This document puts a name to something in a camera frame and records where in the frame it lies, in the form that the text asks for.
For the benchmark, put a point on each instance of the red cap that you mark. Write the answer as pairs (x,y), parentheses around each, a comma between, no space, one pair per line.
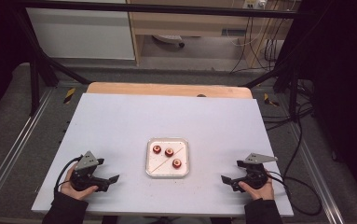
(176,163)
(157,149)
(169,152)

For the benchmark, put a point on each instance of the white power strip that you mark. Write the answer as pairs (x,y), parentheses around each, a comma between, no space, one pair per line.
(254,3)

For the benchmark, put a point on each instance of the person's right hand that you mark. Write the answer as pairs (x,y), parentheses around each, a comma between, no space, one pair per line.
(260,193)

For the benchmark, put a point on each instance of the thin wooden skewer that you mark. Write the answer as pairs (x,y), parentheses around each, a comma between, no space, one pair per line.
(162,165)

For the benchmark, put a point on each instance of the person's left hand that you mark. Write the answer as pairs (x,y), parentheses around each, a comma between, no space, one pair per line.
(76,191)

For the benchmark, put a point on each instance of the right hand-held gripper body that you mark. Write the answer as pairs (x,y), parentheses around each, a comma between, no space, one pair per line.
(254,174)

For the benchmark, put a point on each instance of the light wooden desk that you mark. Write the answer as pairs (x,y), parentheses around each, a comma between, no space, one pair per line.
(185,25)

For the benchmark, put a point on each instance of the black metal stand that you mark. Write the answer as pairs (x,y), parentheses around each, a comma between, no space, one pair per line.
(36,71)
(286,77)

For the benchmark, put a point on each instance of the white square tray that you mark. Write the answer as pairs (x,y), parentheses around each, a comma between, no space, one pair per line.
(167,169)

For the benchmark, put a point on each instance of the red cap top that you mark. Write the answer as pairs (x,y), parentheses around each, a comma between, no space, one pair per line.
(157,149)

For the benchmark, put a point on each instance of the office chair wheel base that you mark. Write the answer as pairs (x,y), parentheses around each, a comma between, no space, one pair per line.
(170,39)

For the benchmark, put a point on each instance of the black metal frame bar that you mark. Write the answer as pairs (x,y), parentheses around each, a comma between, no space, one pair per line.
(154,8)

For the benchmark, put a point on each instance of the aluminium floor rail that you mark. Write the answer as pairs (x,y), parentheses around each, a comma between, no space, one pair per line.
(317,174)
(14,143)

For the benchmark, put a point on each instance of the red cap bottom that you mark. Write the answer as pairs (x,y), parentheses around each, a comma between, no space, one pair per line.
(176,163)

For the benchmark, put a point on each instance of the white cabinet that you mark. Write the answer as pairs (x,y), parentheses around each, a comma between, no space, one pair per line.
(79,34)

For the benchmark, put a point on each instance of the light wooden table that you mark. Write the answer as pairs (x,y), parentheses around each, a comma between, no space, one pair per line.
(167,90)

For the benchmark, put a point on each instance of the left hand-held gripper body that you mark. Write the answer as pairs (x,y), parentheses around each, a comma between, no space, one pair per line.
(84,174)

